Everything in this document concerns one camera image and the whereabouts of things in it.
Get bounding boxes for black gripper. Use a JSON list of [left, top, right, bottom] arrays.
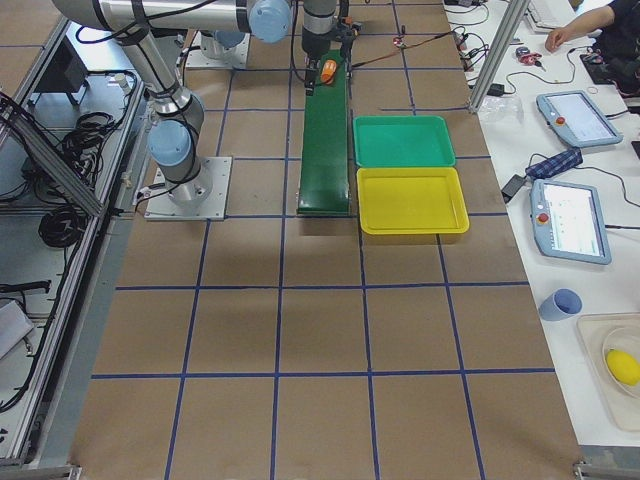
[[303, 14, 356, 95]]

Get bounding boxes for plain orange cylinder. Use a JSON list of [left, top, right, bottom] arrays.
[[320, 59, 339, 85]]

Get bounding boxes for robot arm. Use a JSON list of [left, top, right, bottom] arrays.
[[199, 1, 358, 96], [54, 1, 291, 220]]

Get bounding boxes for person hand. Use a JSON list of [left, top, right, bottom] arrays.
[[544, 26, 575, 53]]

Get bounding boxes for green plastic tray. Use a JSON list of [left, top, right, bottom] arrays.
[[353, 115, 456, 168]]

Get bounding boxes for green conveyor belt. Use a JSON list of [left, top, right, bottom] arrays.
[[297, 49, 350, 216]]

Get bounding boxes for yellow plastic tray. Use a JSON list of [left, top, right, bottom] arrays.
[[357, 167, 470, 235]]

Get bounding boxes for black power adapter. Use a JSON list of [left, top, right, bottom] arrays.
[[501, 174, 526, 204]]

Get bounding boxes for upper teach pendant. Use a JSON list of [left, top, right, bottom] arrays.
[[536, 90, 623, 148]]

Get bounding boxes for teach pendant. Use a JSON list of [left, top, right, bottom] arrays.
[[530, 179, 612, 265], [536, 90, 623, 148]]

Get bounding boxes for lower teach pendant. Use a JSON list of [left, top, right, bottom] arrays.
[[530, 179, 612, 265]]

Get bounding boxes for blue plastic cup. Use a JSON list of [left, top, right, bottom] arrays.
[[538, 288, 583, 321]]

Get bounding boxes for beige tray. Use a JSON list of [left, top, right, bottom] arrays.
[[576, 313, 639, 433]]

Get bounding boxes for yellow lemon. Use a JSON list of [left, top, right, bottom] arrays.
[[605, 349, 639, 386]]

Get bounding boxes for red black power cable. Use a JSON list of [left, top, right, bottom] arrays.
[[349, 29, 464, 69]]

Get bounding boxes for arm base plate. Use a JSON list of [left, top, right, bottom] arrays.
[[185, 30, 250, 70], [144, 157, 232, 221]]

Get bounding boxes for aluminium frame post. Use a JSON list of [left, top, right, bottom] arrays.
[[468, 0, 529, 113]]

